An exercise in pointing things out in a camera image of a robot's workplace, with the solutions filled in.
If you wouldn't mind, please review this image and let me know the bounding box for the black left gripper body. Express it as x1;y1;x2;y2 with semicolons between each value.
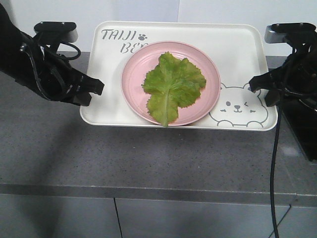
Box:
37;53;82;102

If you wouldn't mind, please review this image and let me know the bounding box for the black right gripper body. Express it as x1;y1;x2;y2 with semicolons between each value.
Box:
268;66;317;99

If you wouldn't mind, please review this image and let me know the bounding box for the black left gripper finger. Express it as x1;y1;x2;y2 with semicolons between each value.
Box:
63;92;92;106
79;73;105;96

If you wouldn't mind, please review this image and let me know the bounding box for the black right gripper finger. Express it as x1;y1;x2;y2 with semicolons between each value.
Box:
264;90;286;107
249;72;274;93

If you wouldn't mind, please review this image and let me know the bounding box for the cream bear serving tray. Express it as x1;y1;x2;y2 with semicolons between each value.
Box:
80;21;277;131

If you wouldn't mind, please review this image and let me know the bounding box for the pink round plate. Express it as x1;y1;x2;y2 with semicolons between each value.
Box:
121;41;220;126

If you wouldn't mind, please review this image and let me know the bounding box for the green lettuce leaf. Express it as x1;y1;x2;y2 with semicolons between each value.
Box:
142;52;207;127

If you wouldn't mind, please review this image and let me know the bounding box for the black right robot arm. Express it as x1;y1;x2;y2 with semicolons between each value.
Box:
249;22;317;110

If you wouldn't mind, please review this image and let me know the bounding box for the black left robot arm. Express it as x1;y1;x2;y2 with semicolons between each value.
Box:
0;6;104;106

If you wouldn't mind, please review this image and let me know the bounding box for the black glass cooktop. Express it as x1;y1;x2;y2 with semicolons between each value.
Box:
282;101;317;163

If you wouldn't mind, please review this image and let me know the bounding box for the grey lower cabinet door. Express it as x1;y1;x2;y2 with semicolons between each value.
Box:
116;199;274;238

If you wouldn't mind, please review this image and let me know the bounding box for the grey cabinet door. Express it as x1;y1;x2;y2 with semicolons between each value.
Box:
0;194;121;238
116;199;274;238

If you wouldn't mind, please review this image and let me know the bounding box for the grey left cabinet door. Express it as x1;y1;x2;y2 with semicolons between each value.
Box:
0;194;121;238

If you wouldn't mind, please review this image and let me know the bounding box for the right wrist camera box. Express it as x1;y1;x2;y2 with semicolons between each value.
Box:
264;22;317;44

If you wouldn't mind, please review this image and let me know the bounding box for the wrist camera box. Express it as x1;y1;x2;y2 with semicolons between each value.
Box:
34;21;78;45
264;22;317;44

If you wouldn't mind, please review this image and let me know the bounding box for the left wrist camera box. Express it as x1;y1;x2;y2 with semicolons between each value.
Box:
34;21;78;45

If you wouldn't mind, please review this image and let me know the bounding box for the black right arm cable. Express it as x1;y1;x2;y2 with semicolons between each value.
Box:
269;44;298;238

